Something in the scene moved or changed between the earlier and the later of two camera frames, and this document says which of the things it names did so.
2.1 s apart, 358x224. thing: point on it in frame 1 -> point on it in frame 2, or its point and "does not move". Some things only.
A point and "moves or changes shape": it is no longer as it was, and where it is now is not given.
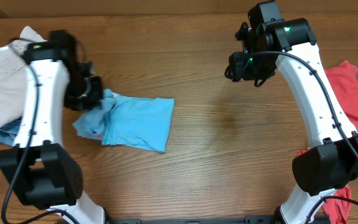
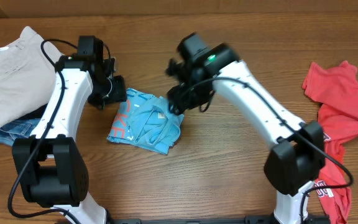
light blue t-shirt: (139, 122) moves or changes shape
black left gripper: (97, 94) -> (119, 94)
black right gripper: (238, 71) -> (184, 102)
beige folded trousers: (3, 76) does not move
